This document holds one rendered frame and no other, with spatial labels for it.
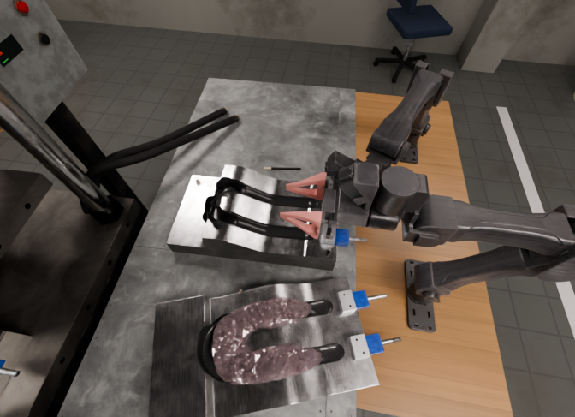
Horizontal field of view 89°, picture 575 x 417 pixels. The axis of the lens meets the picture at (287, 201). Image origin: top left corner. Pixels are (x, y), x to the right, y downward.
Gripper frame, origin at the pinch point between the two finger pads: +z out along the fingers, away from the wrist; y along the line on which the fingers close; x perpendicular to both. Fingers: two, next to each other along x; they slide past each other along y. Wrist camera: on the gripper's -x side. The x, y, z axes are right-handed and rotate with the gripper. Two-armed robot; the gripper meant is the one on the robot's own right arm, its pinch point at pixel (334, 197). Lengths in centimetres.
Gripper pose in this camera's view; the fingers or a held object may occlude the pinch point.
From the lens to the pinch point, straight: 87.6
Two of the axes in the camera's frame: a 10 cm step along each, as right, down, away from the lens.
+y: -1.3, 8.2, -5.7
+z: -4.9, 4.5, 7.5
